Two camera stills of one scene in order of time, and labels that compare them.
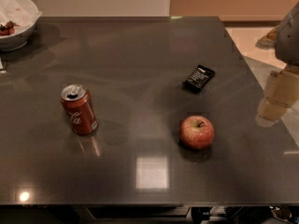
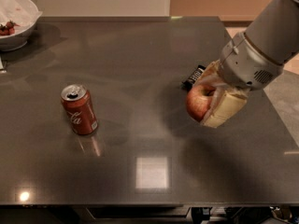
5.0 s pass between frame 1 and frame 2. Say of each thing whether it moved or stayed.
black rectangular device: stayed
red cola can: stayed
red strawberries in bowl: stayed
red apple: moved
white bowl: stayed
